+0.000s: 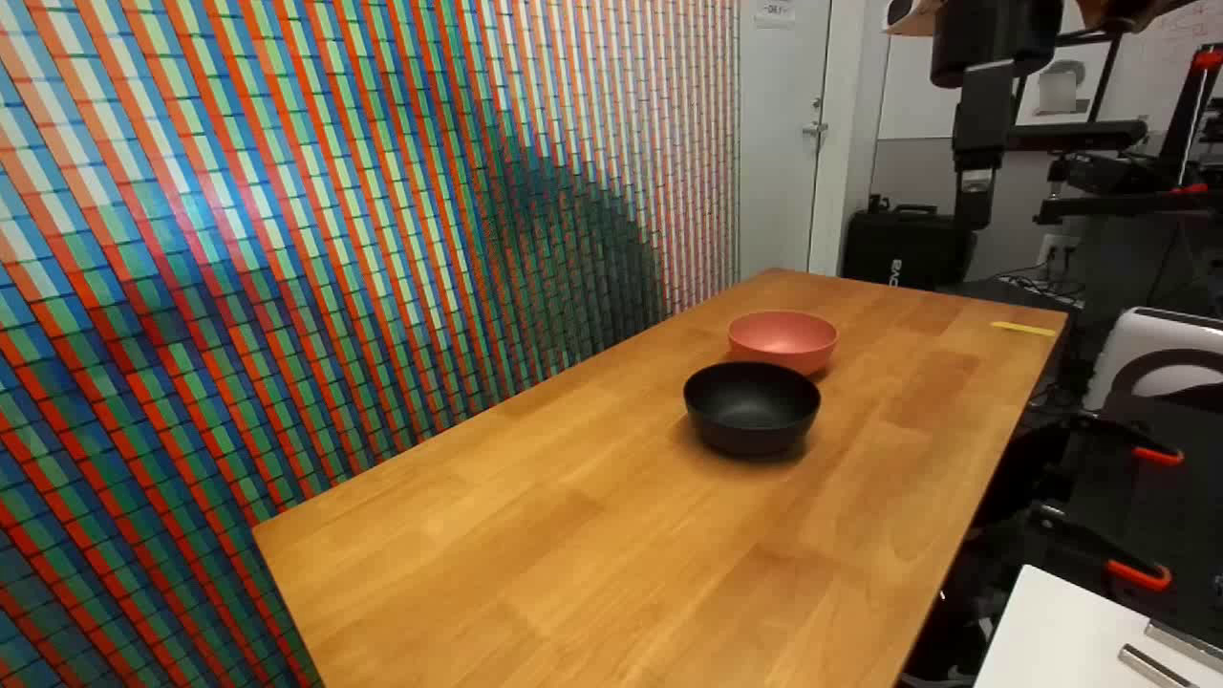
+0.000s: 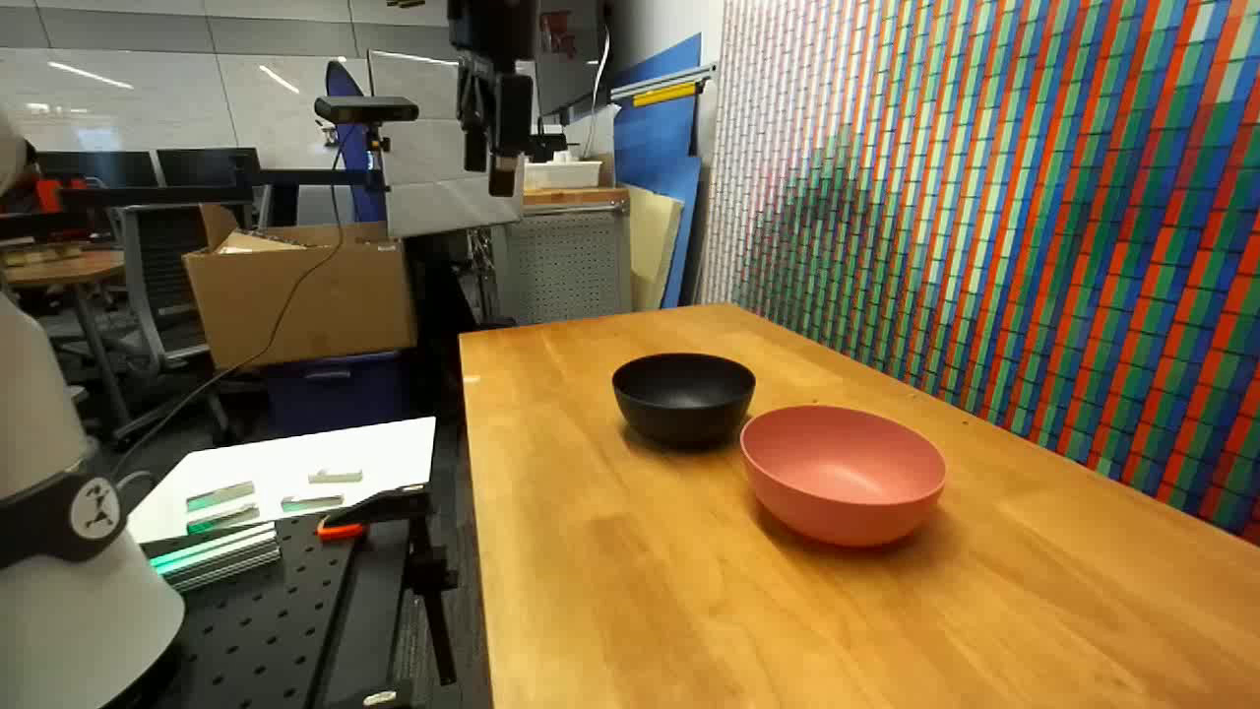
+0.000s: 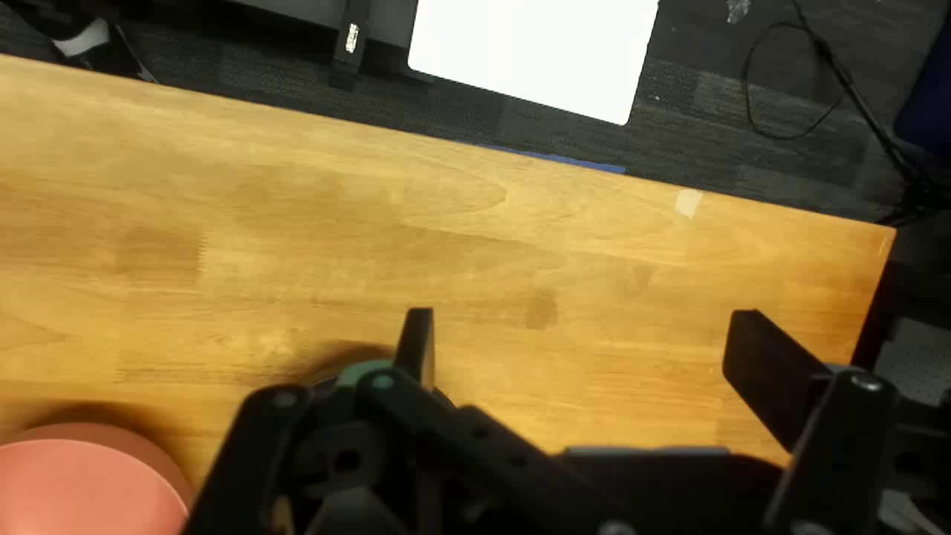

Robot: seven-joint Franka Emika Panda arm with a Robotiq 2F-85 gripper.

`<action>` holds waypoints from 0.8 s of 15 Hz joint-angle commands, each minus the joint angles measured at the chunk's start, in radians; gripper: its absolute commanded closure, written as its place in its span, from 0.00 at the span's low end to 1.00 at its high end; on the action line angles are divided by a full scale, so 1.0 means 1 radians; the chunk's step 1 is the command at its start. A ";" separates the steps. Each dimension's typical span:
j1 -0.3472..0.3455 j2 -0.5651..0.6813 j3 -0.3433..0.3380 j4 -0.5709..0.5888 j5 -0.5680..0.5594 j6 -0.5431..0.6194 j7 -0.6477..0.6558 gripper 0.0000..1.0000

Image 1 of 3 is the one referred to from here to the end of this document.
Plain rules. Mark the pink plastic bowl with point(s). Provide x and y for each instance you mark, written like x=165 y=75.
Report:
x=798 y=343

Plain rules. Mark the black bowl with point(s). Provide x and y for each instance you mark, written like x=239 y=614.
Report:
x=749 y=412

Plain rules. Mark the black case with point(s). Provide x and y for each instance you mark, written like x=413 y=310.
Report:
x=906 y=242

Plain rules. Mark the white door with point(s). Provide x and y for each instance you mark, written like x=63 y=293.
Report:
x=780 y=126

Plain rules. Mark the yellow tape strip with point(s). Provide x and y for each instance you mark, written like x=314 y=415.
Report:
x=1026 y=329

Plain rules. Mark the framed portrait picture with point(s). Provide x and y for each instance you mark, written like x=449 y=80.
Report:
x=1069 y=84

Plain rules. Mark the black camera stand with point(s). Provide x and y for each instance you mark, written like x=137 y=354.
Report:
x=983 y=49

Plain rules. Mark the orange handled clamp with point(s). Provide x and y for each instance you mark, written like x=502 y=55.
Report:
x=1097 y=554

